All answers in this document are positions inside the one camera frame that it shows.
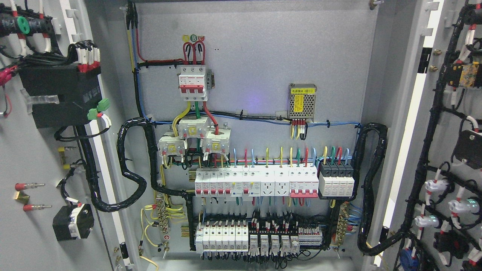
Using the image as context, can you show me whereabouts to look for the grey cabinet door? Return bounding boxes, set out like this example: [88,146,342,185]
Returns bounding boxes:
[358,0,481,271]
[1,0,126,271]

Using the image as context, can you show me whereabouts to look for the white current transformers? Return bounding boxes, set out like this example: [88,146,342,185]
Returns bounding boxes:
[158,116,231,160]

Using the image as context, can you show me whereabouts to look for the white breaker and socket row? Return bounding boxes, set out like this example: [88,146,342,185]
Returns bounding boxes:
[194,165,319,201]

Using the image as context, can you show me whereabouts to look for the red three pole main breaker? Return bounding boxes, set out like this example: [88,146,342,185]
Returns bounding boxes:
[178,65,208,102]

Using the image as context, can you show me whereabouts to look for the metal mesh power supply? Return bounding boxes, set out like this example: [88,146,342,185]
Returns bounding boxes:
[287,84,317,120]

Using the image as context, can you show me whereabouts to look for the black surge protector block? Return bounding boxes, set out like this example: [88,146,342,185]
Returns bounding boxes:
[319,162,355,200]

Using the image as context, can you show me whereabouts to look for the white lower breaker row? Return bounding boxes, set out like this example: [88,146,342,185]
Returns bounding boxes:
[195,219,249,254]

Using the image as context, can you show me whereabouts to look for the lower relay terminal row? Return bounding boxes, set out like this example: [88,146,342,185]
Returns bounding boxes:
[247,213,324,261]

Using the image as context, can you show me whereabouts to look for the black digital power meter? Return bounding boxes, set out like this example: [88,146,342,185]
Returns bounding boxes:
[19,63,110,129]

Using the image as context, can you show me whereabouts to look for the yellow terminal connector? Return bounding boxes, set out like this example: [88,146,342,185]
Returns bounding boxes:
[57,146,77,170]

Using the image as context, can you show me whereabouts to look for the black corrugated cable loom left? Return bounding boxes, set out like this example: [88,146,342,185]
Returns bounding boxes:
[75,117,194,213]

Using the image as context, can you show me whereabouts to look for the black corrugated cable loom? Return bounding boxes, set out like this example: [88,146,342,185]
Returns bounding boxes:
[75,117,194,213]
[352,123,405,256]

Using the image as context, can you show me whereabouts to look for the black corrugated cable loom right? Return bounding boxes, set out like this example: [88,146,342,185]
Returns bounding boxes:
[352,123,405,256]

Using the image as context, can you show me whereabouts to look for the white rotary selector switch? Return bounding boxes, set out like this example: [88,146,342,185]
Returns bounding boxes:
[53,204,94,241]

